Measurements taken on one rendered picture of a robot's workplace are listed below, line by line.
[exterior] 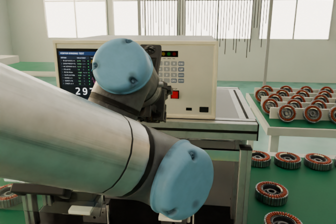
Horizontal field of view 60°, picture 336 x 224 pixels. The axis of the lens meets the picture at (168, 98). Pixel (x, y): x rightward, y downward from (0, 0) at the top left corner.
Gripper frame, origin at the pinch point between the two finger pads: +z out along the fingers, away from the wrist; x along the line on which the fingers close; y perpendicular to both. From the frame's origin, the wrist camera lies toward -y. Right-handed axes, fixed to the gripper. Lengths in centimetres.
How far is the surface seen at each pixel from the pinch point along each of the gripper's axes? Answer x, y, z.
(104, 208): -17.2, 31.1, 19.8
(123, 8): -174, -312, 552
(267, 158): 41, 14, 64
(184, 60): 6.2, -10.0, 1.6
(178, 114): 5.0, 3.3, 7.9
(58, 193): -15.4, 21.8, -15.4
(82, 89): -21.6, -2.3, 5.1
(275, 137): 58, 2, 118
